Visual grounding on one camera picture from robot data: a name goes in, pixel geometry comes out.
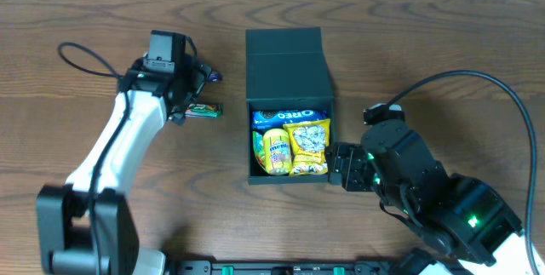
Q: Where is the red green KitKat Milo bar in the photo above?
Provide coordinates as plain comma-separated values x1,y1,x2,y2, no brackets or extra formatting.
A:
185,103,223,118

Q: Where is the blue foil chocolate bar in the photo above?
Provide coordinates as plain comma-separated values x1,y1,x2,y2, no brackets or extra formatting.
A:
207,71,223,82

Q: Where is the yellow Hacks candy bag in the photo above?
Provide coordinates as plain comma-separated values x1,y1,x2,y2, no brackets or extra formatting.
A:
283,118,330,176

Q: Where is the yellow Mentos gum bottle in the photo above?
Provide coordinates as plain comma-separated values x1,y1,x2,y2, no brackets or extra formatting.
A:
263,129,292,175

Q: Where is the blue Oreo cookie pack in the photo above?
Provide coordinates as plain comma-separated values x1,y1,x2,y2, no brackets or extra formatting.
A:
251,109,328,131

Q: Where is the green Haribo gummy bag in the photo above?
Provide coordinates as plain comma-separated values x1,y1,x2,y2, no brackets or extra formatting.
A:
252,130,266,170

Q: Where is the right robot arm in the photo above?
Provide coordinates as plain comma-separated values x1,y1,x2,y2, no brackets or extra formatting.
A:
325,119,544,274

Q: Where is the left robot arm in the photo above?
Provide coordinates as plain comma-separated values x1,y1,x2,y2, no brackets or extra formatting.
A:
36,55,214,274

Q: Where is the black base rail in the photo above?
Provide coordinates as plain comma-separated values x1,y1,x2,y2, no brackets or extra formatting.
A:
163,261,394,275

